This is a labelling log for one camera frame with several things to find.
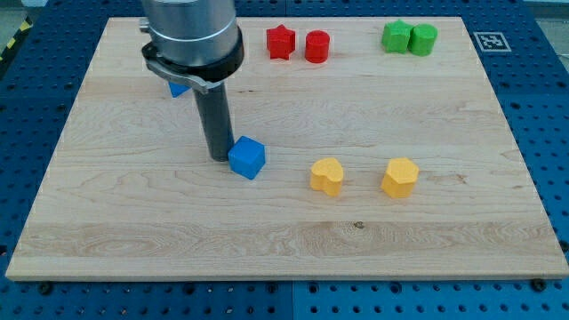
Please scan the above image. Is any blue cube block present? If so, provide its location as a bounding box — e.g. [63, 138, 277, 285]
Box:
[228, 136, 266, 180]

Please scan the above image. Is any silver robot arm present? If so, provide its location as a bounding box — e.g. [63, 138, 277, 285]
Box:
[139, 0, 244, 162]

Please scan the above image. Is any black bolt left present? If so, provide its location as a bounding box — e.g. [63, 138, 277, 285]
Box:
[37, 282, 53, 296]

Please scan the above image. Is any green star block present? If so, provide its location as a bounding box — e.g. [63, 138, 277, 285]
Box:
[381, 20, 413, 53]

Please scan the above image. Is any red star block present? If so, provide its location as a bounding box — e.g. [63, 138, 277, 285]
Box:
[266, 24, 296, 60]

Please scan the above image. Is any blue triangle block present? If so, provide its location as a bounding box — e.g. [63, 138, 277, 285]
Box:
[168, 82, 190, 98]

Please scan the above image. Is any black clamp ring mount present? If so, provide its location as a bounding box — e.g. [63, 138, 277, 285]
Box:
[141, 28, 244, 94]

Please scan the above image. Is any yellow hexagon block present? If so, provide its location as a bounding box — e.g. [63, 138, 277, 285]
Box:
[381, 157, 420, 198]

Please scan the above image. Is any light wooden board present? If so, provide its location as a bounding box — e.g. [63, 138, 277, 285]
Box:
[6, 17, 568, 282]

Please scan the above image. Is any red cylinder block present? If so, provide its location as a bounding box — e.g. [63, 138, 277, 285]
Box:
[305, 30, 330, 63]

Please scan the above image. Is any yellow heart block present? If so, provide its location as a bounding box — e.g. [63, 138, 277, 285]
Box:
[309, 157, 344, 196]

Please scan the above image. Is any white fiducial marker tag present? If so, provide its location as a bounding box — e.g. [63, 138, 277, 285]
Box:
[474, 31, 511, 52]

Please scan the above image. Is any black bolt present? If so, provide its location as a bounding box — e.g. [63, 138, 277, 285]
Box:
[530, 278, 548, 292]
[37, 282, 53, 296]

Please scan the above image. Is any green cylinder block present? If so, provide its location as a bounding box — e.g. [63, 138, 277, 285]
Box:
[408, 23, 438, 56]

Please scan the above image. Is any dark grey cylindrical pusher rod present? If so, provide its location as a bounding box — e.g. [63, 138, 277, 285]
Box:
[194, 82, 235, 162]

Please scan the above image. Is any black bolt right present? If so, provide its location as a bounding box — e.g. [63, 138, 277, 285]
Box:
[530, 278, 548, 292]

